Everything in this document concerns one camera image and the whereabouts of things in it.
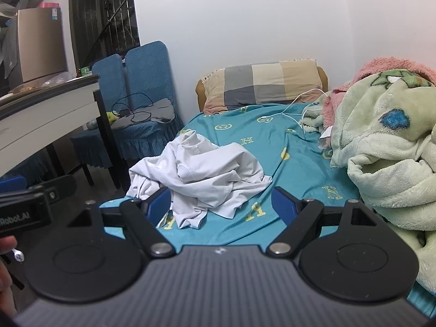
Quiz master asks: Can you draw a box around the person's left hand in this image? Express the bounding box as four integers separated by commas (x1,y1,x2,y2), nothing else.
0,236,17,317

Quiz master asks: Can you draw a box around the grey cloth on chair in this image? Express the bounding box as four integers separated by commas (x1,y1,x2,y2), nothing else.
111,98,175,130

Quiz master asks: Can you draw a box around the pink fleece blanket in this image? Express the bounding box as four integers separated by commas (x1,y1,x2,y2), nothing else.
321,57,436,129

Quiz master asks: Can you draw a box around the white t-shirt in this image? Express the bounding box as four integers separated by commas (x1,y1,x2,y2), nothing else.
127,131,272,229

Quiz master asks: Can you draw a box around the yellow-green plush toy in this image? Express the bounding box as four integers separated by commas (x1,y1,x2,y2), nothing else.
107,112,119,124

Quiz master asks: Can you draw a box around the white black-edged desk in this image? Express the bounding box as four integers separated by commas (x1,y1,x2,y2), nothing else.
0,74,132,191

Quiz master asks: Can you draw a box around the cardboard box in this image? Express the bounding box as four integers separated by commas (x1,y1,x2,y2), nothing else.
2,7,68,89

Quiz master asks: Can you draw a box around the green fleece blanket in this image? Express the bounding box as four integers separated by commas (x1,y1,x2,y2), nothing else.
301,69,436,295

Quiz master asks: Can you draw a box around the white charging cable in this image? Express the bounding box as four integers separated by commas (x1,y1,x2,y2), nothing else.
256,88,330,140

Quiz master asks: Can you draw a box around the dark window grille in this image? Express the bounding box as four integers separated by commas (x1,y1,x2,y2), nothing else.
69,0,140,69

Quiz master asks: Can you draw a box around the teal patterned bed sheet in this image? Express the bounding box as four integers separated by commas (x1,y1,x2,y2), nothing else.
98,102,436,317

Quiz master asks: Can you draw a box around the black cable on chair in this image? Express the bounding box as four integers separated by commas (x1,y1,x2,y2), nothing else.
111,92,156,124

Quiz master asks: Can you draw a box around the blue covered chair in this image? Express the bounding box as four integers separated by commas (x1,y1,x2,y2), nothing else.
71,54,129,190
111,41,184,160

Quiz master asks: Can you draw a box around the checkered pillow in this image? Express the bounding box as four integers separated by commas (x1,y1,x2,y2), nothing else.
200,59,322,115

